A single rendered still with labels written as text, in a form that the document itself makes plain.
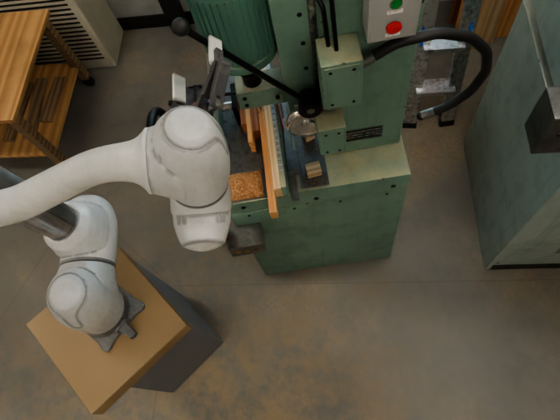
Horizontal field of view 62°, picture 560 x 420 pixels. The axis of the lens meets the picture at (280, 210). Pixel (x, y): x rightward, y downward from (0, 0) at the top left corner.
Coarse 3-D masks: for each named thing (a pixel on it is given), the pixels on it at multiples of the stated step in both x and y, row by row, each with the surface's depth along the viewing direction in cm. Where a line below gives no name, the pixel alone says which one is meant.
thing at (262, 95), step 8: (264, 72) 128; (272, 72) 128; (280, 72) 127; (240, 80) 128; (264, 80) 127; (280, 80) 126; (240, 88) 127; (248, 88) 127; (256, 88) 126; (264, 88) 126; (272, 88) 126; (240, 96) 127; (248, 96) 127; (256, 96) 128; (264, 96) 128; (272, 96) 129; (240, 104) 130; (248, 104) 130; (256, 104) 131; (264, 104) 131
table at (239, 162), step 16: (208, 64) 154; (224, 96) 148; (224, 112) 145; (224, 128) 143; (240, 128) 142; (240, 144) 140; (256, 144) 139; (240, 160) 138; (256, 160) 137; (288, 192) 134; (240, 208) 136; (256, 208) 137
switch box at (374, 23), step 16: (368, 0) 86; (384, 0) 86; (416, 0) 86; (368, 16) 89; (384, 16) 89; (400, 16) 89; (416, 16) 90; (368, 32) 93; (384, 32) 93; (400, 32) 93
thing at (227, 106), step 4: (232, 84) 137; (232, 88) 137; (232, 96) 136; (236, 96) 136; (232, 100) 135; (236, 100) 135; (224, 104) 139; (228, 104) 139; (232, 104) 135; (236, 104) 134; (224, 108) 139; (228, 108) 139; (232, 108) 134; (236, 108) 134; (236, 112) 136; (236, 116) 138; (240, 120) 140; (240, 124) 142
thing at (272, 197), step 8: (264, 112) 139; (264, 120) 138; (264, 128) 136; (264, 136) 135; (264, 144) 134; (264, 152) 133; (264, 160) 132; (264, 168) 131; (272, 184) 129; (272, 192) 128; (272, 200) 127; (272, 208) 126; (272, 216) 128
